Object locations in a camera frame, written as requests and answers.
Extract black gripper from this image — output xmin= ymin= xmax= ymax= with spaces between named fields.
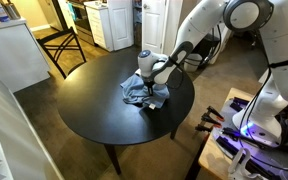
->
xmin=143 ymin=77 xmax=155 ymax=88

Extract light blue towel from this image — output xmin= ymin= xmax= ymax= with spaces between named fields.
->
xmin=120 ymin=74 xmax=170 ymax=108

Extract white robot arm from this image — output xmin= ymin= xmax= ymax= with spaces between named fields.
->
xmin=138 ymin=0 xmax=288 ymax=101

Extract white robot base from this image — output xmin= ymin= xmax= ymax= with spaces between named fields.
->
xmin=232 ymin=77 xmax=288 ymax=146

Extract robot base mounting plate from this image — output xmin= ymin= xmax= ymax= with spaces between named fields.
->
xmin=212 ymin=98 xmax=288 ymax=180

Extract round black dining table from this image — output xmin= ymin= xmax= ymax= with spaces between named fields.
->
xmin=56 ymin=49 xmax=196 ymax=176

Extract white door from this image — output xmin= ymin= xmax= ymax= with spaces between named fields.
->
xmin=142 ymin=0 xmax=166 ymax=53

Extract black orange clamps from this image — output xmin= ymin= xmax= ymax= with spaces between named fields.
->
xmin=195 ymin=106 xmax=224 ymax=132

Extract black metal chair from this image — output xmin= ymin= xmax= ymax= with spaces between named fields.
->
xmin=36 ymin=26 xmax=88 ymax=80

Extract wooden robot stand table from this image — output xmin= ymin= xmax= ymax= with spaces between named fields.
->
xmin=185 ymin=87 xmax=262 ymax=180

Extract white kitchen counter cabinet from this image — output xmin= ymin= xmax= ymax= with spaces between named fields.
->
xmin=0 ymin=18 xmax=50 ymax=92

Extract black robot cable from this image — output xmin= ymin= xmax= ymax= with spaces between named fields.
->
xmin=238 ymin=29 xmax=288 ymax=174

